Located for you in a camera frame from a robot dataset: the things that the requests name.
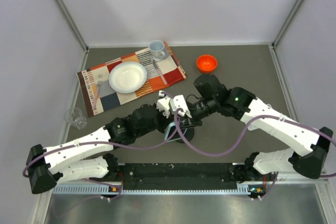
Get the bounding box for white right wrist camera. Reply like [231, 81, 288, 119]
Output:
[169, 95, 192, 119]

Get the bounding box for clear drinking glass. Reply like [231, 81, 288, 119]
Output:
[64, 108, 87, 130]

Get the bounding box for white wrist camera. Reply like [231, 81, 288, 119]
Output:
[156, 90, 172, 119]
[169, 95, 192, 119]

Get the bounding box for white plate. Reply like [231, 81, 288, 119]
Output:
[108, 61, 148, 93]

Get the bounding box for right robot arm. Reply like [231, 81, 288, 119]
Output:
[171, 74, 333, 180]

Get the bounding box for fork with pink handle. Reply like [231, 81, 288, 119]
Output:
[92, 74, 103, 110]

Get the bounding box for light blue smartphone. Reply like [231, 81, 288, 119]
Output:
[164, 122, 183, 142]

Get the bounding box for knife with pink handle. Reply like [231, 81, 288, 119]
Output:
[152, 60, 167, 85]

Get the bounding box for patterned orange placemat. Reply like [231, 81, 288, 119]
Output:
[77, 44, 186, 117]

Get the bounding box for orange plastic bowl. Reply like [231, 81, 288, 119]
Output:
[196, 55, 218, 73]

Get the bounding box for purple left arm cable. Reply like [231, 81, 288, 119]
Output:
[23, 91, 179, 178]

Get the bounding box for light blue mug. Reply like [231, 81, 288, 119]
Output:
[149, 40, 166, 61]

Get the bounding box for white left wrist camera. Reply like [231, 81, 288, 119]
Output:
[156, 90, 172, 119]

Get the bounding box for white plastic phone stand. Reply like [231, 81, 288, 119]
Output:
[247, 124, 259, 131]

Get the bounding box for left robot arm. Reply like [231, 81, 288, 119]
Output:
[23, 104, 172, 195]

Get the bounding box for grey slotted cable duct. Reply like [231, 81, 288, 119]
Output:
[52, 183, 265, 195]

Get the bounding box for black round-base phone stand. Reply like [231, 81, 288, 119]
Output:
[173, 119, 195, 143]

